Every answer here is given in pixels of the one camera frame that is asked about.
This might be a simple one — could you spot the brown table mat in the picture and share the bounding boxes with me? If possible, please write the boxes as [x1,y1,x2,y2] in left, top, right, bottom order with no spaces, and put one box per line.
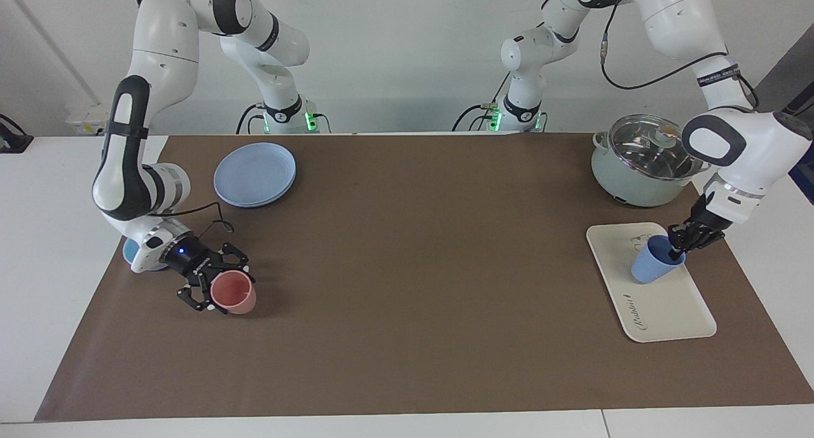
[33,133,814,423]

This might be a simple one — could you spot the cream tray with rabbit print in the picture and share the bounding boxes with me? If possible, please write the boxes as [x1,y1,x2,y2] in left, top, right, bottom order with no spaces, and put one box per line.
[586,222,717,343]

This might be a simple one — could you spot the white power strip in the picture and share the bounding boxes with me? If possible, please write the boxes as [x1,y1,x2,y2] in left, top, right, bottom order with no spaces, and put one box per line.
[66,104,110,137]

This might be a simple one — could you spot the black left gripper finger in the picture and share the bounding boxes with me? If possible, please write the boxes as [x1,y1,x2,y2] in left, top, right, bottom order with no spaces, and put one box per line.
[666,226,694,263]
[687,231,726,255]

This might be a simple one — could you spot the blue plastic cup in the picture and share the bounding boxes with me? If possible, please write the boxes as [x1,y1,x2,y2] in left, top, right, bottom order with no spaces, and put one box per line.
[631,235,687,284]

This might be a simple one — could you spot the blue crate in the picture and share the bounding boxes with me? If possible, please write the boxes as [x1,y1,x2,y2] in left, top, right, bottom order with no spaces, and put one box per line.
[789,155,814,205]

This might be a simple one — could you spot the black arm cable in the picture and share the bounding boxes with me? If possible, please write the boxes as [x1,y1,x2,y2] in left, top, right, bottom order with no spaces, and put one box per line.
[541,0,761,112]
[149,201,235,235]

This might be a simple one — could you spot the glass pot lid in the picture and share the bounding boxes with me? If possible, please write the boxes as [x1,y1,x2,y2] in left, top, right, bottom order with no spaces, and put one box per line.
[606,114,710,181]

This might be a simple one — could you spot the black clamp mount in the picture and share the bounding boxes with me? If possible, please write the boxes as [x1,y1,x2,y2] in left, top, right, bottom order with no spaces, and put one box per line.
[0,114,34,154]

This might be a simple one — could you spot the light blue bowl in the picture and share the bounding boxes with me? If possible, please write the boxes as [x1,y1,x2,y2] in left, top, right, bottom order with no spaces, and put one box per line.
[122,238,170,272]

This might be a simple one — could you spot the black base cable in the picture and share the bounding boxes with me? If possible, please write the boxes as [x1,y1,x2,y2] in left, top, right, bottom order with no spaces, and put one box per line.
[452,76,511,132]
[237,103,265,134]

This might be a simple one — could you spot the pale green cooking pot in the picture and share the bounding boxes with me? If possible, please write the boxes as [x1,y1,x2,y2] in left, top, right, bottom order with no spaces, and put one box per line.
[590,130,713,208]

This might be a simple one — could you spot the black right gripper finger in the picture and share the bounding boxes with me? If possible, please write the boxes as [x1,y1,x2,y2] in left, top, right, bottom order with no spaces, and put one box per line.
[209,242,256,281]
[177,278,230,314]

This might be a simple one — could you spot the pink plastic cup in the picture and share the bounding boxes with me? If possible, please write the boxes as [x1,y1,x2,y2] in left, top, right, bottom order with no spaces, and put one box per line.
[211,271,257,315]

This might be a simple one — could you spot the black stand leg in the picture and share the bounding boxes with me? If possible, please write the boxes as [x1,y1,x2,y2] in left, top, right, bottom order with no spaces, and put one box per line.
[779,82,814,118]

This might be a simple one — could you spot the black left base cable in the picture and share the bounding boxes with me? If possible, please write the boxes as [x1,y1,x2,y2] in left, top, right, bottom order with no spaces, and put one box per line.
[452,76,511,132]

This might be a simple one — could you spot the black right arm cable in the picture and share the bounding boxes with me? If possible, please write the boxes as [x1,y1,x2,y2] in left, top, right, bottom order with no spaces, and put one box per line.
[149,201,235,235]

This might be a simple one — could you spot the blue round plate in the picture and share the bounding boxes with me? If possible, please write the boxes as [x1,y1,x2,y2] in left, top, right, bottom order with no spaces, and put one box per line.
[213,142,297,209]

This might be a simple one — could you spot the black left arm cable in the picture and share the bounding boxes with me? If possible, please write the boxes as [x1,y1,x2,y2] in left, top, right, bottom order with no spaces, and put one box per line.
[541,0,761,112]

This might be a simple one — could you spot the black right base cable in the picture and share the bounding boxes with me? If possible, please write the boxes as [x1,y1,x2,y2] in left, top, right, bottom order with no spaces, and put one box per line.
[237,103,265,134]

